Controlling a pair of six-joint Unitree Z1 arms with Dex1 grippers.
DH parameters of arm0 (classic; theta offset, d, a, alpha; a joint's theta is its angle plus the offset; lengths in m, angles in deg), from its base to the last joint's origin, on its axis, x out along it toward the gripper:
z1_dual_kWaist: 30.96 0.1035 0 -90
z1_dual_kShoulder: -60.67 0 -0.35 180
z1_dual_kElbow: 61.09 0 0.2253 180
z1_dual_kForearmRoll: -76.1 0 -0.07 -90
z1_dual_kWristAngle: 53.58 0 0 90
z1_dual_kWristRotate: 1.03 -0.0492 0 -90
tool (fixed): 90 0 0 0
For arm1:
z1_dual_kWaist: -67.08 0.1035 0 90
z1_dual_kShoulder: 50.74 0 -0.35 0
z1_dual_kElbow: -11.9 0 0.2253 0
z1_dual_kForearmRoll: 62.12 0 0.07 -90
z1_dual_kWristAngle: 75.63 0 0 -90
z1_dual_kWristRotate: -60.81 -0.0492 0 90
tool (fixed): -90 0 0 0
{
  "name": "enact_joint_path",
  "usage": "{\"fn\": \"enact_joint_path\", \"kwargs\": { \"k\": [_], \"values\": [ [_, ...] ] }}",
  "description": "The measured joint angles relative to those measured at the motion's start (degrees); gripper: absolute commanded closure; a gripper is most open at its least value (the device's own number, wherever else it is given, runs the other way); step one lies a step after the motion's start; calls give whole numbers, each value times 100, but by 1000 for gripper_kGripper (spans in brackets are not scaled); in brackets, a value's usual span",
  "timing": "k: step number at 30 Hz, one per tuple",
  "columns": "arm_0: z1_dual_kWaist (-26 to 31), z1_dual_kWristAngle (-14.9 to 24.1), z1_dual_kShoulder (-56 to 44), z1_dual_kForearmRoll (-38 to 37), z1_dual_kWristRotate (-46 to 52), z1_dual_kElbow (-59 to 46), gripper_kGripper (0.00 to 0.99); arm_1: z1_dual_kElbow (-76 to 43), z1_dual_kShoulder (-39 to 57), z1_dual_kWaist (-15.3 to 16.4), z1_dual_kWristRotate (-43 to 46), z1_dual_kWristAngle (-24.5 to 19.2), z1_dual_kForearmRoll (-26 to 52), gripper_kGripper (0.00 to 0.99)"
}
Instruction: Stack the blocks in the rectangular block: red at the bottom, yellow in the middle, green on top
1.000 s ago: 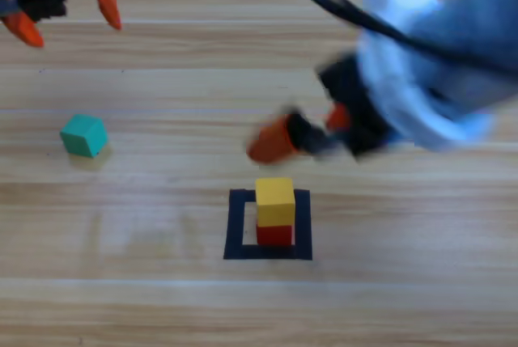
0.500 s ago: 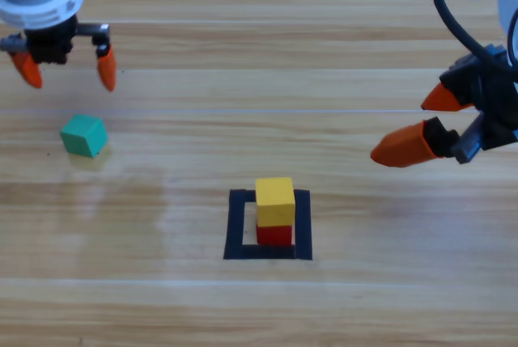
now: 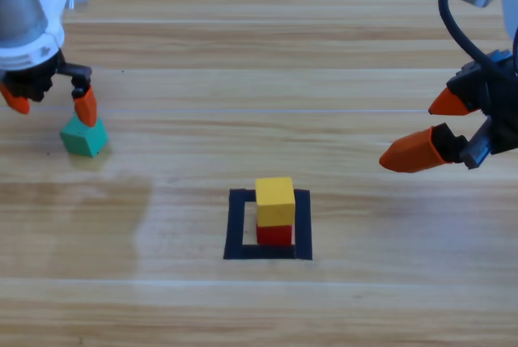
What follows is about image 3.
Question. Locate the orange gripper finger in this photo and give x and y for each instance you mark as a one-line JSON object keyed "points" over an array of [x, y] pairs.
{"points": [[87, 110], [449, 106], [413, 153], [18, 104]]}

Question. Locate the green cube block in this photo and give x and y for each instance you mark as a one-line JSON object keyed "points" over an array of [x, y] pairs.
{"points": [[85, 140]]}

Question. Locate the red cube block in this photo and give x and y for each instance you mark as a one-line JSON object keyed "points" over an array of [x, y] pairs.
{"points": [[274, 235]]}

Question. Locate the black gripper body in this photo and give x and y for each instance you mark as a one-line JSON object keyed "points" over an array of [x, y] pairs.
{"points": [[36, 80], [502, 112]]}

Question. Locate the black tape square outline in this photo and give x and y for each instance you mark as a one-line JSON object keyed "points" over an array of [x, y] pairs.
{"points": [[234, 225]]}

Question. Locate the yellow cube block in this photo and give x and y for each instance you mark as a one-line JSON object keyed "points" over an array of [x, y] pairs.
{"points": [[275, 205]]}

